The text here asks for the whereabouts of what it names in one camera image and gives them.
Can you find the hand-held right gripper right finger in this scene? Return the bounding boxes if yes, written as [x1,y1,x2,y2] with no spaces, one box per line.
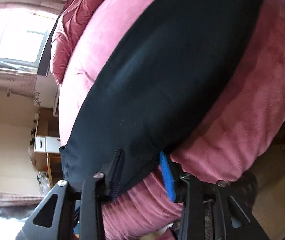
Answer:
[159,151,270,240]

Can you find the wooden desk with white drawer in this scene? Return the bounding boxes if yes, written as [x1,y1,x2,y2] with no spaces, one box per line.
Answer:
[33,107,61,171]

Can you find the black pants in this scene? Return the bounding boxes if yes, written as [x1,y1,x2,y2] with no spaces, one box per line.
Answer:
[59,0,262,198]

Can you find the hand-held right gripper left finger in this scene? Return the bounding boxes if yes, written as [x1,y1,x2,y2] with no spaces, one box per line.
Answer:
[15,148,125,240]

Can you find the white nightstand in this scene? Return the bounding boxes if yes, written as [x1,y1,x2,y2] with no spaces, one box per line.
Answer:
[53,87,61,117]

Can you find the window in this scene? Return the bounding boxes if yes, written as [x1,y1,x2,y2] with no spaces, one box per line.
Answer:
[0,9,56,66]

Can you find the dark pink duvet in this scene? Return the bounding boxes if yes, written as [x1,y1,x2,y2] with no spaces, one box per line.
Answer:
[50,0,123,85]

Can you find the pink bed sheet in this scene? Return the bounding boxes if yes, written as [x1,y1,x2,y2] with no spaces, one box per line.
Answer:
[58,0,285,240]

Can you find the wooden chair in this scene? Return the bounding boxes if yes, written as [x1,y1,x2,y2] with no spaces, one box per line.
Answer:
[46,152,63,189]

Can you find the grey plastic sheet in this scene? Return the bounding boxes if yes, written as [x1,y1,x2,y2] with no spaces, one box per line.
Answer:
[0,57,38,74]

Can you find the white floral panel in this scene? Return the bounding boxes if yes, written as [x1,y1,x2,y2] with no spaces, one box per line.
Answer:
[32,89,42,107]

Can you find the dark headboard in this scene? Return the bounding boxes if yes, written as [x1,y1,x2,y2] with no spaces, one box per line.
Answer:
[38,17,58,77]

